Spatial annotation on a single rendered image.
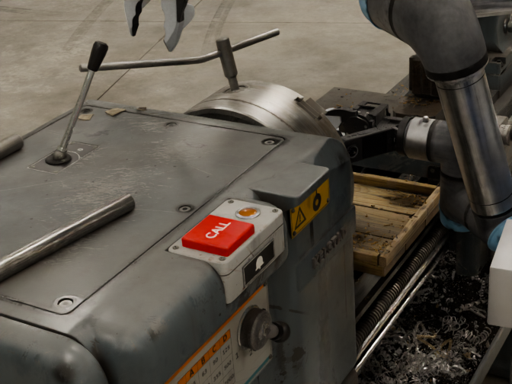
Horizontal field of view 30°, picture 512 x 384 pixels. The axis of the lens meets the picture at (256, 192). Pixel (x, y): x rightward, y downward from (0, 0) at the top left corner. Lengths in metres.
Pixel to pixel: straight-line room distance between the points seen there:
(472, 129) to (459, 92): 0.07
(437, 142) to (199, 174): 0.58
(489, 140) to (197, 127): 0.46
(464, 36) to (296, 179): 0.38
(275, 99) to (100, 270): 0.56
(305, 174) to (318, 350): 0.28
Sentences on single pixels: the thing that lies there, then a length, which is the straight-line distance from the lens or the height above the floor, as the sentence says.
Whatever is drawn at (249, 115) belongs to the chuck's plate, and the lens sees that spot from 1.44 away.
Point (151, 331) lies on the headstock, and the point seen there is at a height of 1.25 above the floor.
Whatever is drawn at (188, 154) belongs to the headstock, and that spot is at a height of 1.26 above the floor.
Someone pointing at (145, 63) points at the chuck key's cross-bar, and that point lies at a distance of 1.46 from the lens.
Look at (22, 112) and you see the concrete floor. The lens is 5.11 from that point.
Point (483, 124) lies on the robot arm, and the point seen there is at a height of 1.19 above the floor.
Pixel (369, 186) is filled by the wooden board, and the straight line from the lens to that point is 1.98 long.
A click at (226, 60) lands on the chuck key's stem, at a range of 1.51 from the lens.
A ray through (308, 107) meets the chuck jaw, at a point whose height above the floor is 1.21.
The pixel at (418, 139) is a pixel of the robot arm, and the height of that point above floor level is 1.09.
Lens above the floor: 1.77
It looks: 27 degrees down
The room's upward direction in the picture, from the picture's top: 4 degrees counter-clockwise
